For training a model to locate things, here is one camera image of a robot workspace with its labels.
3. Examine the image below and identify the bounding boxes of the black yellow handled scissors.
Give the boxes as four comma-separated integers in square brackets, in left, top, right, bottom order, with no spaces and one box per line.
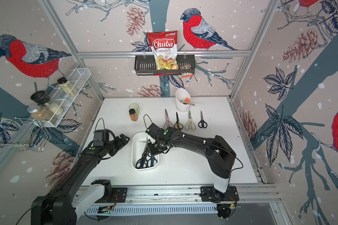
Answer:
[174,113,184,130]

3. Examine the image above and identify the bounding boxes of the pink handled kitchen scissors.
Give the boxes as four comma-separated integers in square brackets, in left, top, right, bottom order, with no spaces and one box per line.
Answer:
[163,109,174,129]

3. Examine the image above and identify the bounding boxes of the small black scissors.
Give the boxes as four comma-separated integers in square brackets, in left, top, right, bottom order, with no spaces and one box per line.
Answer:
[198,111,207,128]

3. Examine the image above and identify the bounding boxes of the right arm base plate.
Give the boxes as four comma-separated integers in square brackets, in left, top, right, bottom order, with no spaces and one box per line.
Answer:
[199,185,239,203]

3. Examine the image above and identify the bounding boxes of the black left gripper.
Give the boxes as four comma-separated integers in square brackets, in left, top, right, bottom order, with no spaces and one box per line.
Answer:
[104,133,130,155]

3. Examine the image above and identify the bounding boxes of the green glass cup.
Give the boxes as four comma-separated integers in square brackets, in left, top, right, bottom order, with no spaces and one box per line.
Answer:
[129,103,140,115]

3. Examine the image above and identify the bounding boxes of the cream handled kitchen scissors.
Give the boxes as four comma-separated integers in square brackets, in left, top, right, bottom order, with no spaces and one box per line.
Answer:
[185,111,196,131]

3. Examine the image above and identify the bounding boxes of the wooden spoon in cup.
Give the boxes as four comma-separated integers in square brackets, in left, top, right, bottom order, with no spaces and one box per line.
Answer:
[180,100,195,106]

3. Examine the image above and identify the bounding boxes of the black wall basket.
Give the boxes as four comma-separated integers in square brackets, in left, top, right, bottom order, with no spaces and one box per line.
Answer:
[134,54,195,76]

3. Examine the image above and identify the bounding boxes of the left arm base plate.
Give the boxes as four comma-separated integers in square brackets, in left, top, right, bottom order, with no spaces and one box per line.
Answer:
[101,187,128,203]

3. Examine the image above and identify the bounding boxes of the small snack packet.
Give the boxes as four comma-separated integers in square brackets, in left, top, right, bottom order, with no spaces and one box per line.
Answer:
[180,64,193,78]

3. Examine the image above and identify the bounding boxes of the spice jar black lid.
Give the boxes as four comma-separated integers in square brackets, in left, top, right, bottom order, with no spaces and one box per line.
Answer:
[57,77,78,97]

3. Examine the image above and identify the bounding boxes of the dark blue handled scissors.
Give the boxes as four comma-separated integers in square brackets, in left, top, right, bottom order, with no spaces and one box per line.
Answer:
[147,152,158,168]

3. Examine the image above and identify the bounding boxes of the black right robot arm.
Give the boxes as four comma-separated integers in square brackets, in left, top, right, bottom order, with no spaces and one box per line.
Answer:
[145,123,237,203]

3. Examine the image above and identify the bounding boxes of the white wire spice rack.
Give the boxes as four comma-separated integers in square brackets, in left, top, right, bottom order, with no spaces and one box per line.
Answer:
[41,68,92,128]

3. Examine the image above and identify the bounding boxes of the black pepper grinder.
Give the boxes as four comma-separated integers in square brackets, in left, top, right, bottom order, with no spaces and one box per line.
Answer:
[30,91,63,116]

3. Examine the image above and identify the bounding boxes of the wire wall rack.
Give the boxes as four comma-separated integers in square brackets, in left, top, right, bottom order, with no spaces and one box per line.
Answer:
[0,117,54,152]

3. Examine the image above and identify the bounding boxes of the spice jar silver lid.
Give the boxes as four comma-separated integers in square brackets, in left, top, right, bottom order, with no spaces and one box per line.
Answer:
[27,105,53,121]

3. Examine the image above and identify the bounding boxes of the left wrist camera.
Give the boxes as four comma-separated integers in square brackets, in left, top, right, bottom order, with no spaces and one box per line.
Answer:
[93,129,109,147]

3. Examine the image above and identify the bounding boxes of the red chuba cassava chips bag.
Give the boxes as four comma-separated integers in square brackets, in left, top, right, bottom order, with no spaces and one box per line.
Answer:
[147,31,179,70]

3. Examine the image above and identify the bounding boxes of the white utensil holder cup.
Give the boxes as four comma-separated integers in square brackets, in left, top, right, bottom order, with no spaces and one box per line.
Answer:
[175,88,191,112]

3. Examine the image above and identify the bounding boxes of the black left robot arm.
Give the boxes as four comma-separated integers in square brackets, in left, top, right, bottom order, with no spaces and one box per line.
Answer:
[31,134,130,225]

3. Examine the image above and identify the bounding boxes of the white plastic storage box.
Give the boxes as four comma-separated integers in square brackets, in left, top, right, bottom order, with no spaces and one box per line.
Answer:
[131,132,159,170]

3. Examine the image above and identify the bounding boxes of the black handled long scissors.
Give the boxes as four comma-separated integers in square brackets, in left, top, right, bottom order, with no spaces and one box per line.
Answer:
[136,139,148,169]

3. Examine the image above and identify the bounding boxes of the red sweet pepper spice bottle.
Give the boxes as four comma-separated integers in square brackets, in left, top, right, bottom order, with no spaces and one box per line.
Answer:
[129,109,138,122]

